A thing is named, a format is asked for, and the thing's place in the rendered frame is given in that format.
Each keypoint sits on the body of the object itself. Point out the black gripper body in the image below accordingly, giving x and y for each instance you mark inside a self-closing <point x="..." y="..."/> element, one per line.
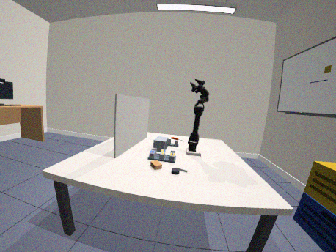
<point x="200" y="87"/>

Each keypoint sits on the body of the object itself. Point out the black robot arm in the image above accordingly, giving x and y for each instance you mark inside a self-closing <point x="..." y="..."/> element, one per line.
<point x="198" y="110"/>

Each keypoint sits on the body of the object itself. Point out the grey flat panel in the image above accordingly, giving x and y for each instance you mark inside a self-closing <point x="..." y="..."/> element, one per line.
<point x="130" y="122"/>

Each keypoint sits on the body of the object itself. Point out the orange box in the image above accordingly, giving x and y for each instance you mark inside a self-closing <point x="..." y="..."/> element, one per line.
<point x="155" y="165"/>

